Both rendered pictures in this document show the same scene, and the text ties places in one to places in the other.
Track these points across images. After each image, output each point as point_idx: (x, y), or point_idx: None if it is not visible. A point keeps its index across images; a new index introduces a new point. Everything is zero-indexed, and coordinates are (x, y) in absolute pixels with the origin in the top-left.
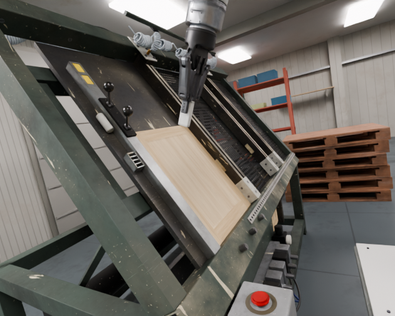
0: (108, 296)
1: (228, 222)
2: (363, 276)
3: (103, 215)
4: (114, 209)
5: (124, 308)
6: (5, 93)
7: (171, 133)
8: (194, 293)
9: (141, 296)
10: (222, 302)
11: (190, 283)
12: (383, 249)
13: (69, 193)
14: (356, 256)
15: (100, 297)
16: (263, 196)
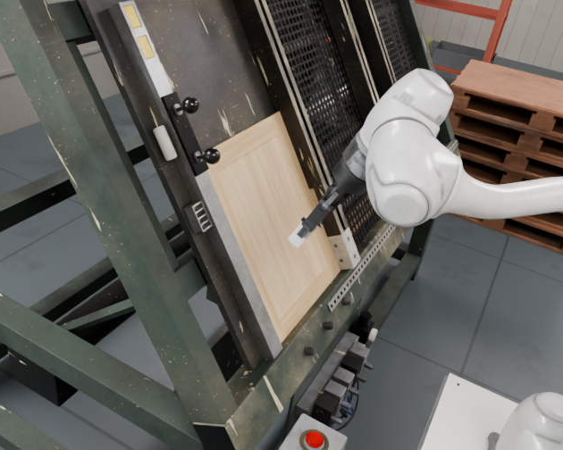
0: (121, 363)
1: (300, 306)
2: (432, 418)
3: (163, 314)
4: (178, 309)
5: (146, 387)
6: (31, 90)
7: (255, 140)
8: (245, 406)
9: (187, 398)
10: (269, 416)
11: (239, 389)
12: (473, 392)
13: (116, 267)
14: (440, 389)
15: (109, 362)
16: (364, 260)
